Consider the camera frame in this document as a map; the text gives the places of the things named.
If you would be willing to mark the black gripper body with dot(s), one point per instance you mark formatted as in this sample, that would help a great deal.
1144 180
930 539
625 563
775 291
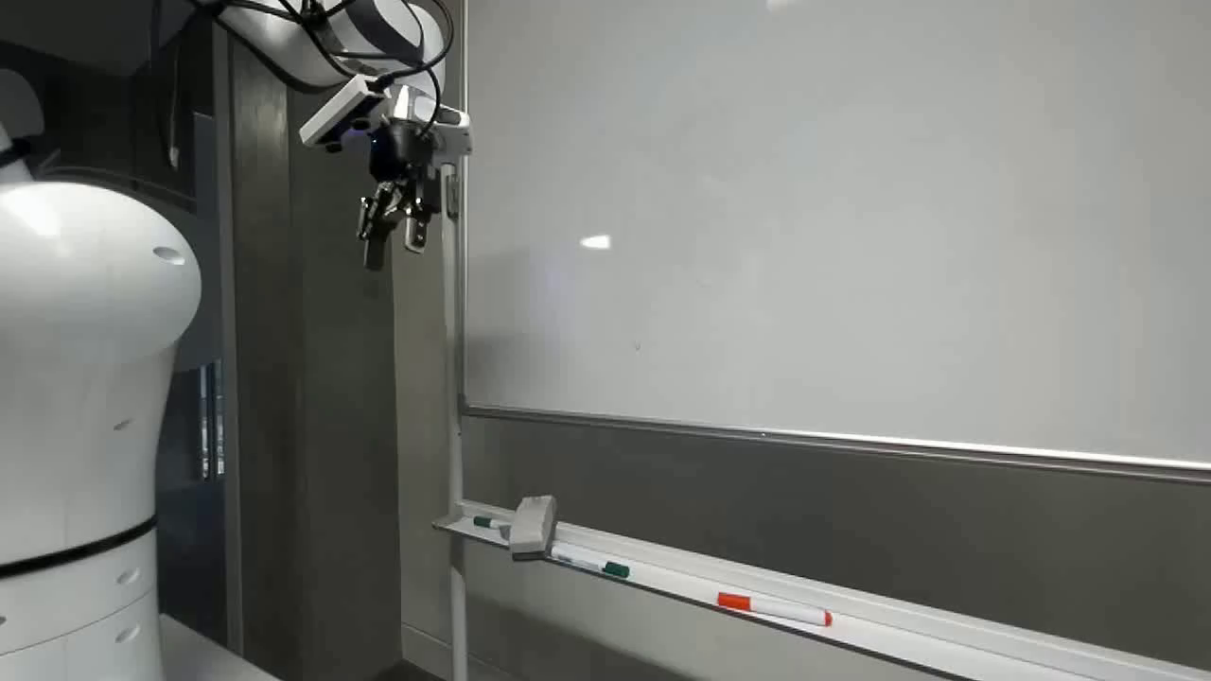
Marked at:
409 146

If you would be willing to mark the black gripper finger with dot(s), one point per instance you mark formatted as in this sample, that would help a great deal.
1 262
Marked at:
420 213
376 227

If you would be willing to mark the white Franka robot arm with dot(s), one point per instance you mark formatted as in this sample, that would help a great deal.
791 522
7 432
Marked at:
78 379

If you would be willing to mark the small dark marker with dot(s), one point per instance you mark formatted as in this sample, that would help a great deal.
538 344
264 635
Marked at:
488 522

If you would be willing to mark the red whiteboard marker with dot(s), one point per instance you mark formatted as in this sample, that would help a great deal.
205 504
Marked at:
737 604

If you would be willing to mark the white marker tray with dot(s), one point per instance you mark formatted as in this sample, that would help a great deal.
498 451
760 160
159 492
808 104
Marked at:
882 628

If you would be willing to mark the grey whiteboard eraser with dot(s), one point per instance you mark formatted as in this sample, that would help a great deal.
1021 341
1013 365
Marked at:
533 522

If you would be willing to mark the large whiteboard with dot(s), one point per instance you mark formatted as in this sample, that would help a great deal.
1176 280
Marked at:
819 213

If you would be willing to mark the white whiteboard stand post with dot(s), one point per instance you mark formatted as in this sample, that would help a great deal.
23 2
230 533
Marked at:
454 379

